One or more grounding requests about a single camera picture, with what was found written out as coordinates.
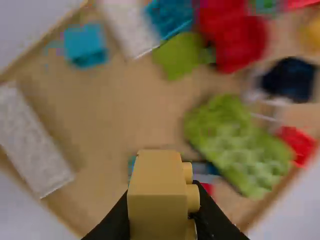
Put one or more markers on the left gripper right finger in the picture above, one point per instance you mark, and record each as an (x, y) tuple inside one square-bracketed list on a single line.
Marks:
[(215, 217)]

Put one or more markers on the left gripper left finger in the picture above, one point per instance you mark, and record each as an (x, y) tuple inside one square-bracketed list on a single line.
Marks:
[(112, 220)]

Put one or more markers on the pale yellow toy brick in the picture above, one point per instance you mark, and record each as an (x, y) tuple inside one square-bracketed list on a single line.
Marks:
[(157, 195)]

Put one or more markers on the flat green toy brick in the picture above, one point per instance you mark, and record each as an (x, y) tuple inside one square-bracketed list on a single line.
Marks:
[(237, 147)]

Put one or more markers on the small red toy brick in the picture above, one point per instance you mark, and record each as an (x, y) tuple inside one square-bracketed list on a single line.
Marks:
[(297, 146)]

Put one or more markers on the long white toy brick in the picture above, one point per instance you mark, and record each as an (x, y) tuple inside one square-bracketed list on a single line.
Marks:
[(30, 145)]

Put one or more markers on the tan tray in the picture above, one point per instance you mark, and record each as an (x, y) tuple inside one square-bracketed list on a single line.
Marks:
[(112, 105)]

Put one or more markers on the small green toy brick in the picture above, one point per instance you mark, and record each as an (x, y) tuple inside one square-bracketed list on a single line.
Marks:
[(181, 56)]

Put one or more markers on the large red toy brick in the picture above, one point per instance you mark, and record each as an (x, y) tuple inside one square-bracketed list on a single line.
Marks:
[(232, 42)]

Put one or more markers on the short white toy brick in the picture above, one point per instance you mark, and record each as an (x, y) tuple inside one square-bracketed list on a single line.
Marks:
[(130, 27)]

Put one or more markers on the teal toy brick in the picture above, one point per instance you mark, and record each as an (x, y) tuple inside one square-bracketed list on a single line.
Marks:
[(170, 17)]

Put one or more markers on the orange-yellow toy brick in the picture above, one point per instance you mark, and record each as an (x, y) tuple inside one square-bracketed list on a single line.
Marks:
[(312, 35)]

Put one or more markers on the pink-red toy brick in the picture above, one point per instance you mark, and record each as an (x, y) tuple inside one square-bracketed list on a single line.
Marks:
[(302, 3)]

